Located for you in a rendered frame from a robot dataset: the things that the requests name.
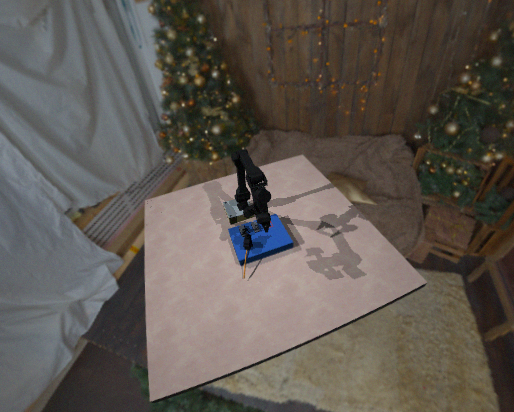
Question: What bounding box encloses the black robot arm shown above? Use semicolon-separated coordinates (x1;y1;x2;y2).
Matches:
231;149;271;218

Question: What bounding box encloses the blue flat panel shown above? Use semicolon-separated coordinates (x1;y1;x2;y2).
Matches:
228;214;293;266

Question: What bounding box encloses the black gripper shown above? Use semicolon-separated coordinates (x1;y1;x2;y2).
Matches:
253;200;271;233

